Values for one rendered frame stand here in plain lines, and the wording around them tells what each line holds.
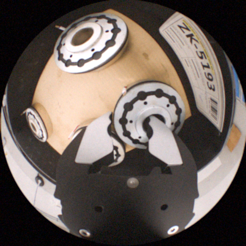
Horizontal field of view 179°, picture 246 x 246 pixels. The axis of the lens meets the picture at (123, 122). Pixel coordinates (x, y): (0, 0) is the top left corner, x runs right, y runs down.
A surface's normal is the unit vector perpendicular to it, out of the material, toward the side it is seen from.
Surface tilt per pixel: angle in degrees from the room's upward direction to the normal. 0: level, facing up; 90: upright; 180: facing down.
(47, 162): 90
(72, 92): 0
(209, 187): 90
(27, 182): 90
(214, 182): 90
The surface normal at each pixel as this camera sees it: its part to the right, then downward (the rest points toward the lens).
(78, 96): -0.03, 0.53
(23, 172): 0.82, -0.47
